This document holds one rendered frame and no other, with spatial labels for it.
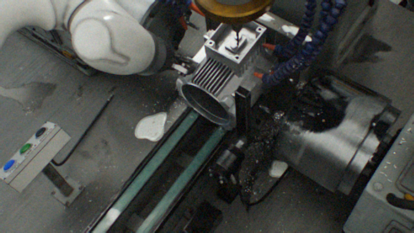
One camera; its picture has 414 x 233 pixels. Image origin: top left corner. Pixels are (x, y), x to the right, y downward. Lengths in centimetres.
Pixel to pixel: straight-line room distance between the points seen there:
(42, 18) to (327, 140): 62
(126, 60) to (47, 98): 78
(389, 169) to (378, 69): 59
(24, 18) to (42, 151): 40
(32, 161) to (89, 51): 45
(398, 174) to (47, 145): 78
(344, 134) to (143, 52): 46
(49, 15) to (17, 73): 79
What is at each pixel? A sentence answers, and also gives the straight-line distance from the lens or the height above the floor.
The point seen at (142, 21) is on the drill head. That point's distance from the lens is 134.
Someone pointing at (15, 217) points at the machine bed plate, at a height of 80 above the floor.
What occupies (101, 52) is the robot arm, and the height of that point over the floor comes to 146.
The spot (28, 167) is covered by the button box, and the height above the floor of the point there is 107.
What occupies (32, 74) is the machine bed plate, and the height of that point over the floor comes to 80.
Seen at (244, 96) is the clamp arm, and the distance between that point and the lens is 108.
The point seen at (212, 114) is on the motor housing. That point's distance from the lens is 141.
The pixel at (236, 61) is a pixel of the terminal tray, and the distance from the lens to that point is 125.
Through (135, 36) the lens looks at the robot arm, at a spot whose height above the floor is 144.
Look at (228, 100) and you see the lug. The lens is 126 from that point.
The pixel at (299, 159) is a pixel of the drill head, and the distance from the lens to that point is 122.
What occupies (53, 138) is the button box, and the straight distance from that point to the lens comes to 132.
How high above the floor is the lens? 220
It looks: 63 degrees down
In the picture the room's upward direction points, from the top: 8 degrees counter-clockwise
